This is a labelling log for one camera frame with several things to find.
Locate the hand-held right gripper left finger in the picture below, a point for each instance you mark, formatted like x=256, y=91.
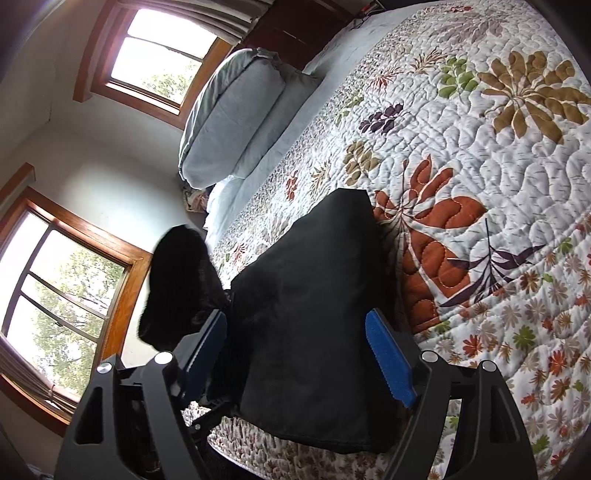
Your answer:
x=210, y=339

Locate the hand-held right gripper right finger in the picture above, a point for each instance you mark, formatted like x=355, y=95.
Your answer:
x=388, y=360

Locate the black pants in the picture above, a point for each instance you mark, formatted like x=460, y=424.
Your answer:
x=314, y=323

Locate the pile of clothes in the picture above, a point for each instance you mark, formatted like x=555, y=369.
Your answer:
x=196, y=199

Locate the wooden side window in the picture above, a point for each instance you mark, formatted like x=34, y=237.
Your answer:
x=64, y=295

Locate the tied beige curtain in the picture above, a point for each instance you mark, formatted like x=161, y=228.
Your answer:
x=32, y=378

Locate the floral quilted bedspread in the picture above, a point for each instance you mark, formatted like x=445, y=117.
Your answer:
x=461, y=161

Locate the large grey pillow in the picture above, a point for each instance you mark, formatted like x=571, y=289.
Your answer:
x=226, y=124

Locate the grey-blue pillow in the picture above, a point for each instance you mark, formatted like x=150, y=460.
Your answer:
x=286, y=110

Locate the wooden window above headboard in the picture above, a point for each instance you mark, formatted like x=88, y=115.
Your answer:
x=161, y=60

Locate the light blue bed sheet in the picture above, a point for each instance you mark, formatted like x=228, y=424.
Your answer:
x=332, y=69

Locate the dark wooden headboard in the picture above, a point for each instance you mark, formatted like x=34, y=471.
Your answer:
x=286, y=32

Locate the grey curtain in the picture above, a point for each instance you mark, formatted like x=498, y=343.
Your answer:
x=198, y=14

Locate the red item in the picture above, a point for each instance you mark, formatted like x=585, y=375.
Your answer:
x=370, y=5

